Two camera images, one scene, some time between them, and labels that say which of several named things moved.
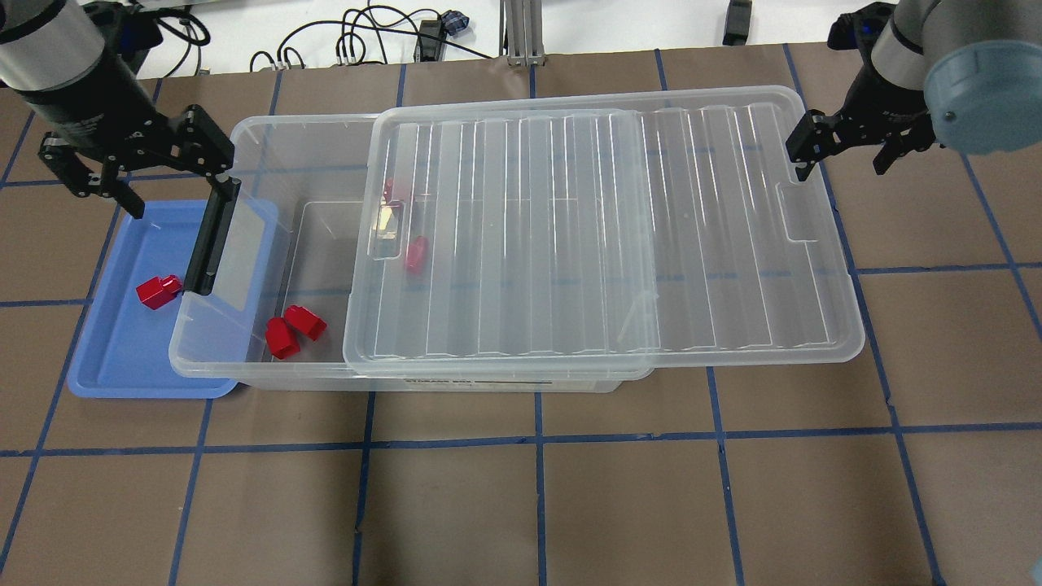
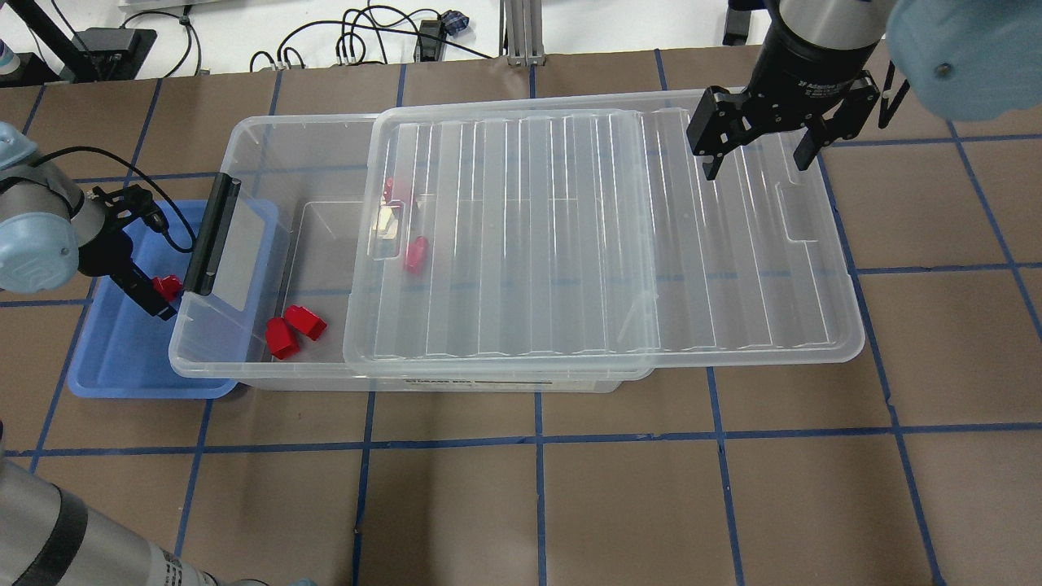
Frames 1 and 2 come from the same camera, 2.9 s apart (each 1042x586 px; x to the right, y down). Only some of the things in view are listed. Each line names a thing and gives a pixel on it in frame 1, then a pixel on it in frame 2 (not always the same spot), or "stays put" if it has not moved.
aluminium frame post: (521, 37) stays put
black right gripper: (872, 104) → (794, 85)
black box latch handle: (219, 216) stays put
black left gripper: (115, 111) → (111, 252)
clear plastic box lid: (590, 233) stays put
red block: (156, 292) stays put
